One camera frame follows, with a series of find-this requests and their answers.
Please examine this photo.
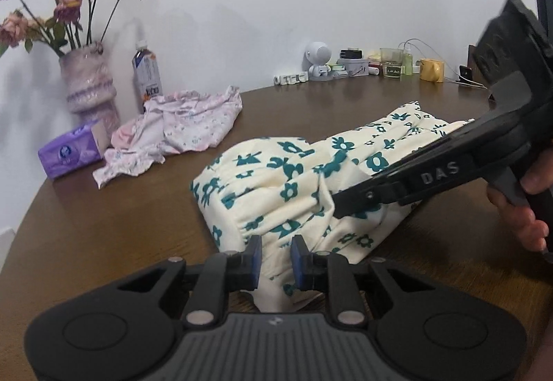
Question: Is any clear glass cup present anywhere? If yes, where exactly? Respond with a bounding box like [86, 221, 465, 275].
[379, 46, 406, 78]

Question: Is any white charging cable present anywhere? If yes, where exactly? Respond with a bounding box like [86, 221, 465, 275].
[400, 38, 489, 89]

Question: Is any cream dress with green flowers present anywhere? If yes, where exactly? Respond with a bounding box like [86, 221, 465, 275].
[191, 100, 476, 313]

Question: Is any yellow mug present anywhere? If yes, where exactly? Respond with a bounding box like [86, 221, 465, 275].
[419, 58, 446, 83]

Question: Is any white power strip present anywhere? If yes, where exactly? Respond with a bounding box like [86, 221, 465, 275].
[273, 72, 309, 86]

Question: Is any pink purple textured vase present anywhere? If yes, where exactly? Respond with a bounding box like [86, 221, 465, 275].
[58, 42, 122, 135]

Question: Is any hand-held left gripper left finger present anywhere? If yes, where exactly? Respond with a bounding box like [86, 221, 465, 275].
[116, 234, 263, 327]

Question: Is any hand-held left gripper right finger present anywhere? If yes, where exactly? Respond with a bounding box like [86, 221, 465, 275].
[290, 234, 435, 327]

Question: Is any tea bottle with white label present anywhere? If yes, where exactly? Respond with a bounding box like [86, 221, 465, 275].
[132, 43, 164, 114]

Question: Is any pink floral garment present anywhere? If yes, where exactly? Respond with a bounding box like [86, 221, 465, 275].
[92, 85, 243, 190]

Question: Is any person's right hand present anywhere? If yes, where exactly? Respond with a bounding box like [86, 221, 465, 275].
[486, 154, 553, 253]

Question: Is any purple tissue pack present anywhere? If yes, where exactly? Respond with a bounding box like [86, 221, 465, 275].
[37, 118, 111, 180]

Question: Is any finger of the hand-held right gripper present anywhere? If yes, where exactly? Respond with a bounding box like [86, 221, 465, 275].
[332, 181, 405, 219]

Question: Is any white robot figurine speaker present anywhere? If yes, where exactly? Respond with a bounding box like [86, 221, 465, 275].
[304, 41, 334, 82]

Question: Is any plain pink cloth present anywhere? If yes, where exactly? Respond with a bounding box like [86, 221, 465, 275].
[111, 122, 143, 149]

